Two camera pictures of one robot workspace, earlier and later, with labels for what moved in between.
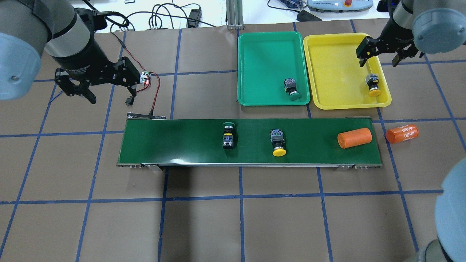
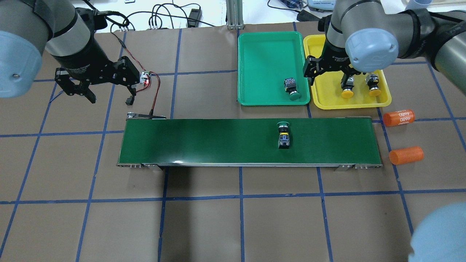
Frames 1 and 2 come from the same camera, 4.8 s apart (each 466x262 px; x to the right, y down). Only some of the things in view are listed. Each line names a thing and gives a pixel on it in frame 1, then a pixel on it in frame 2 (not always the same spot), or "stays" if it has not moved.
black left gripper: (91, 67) stays
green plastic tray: (265, 59) stays
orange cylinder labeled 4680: (402, 133) to (398, 117)
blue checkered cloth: (297, 4) stays
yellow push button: (276, 137) to (347, 93)
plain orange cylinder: (354, 137) to (406, 155)
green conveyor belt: (152, 140) stays
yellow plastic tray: (338, 81) stays
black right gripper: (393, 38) to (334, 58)
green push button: (290, 85) stays
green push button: (228, 138) to (284, 141)
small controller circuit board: (145, 77) stays
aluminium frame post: (234, 14) stays
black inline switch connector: (130, 101) stays
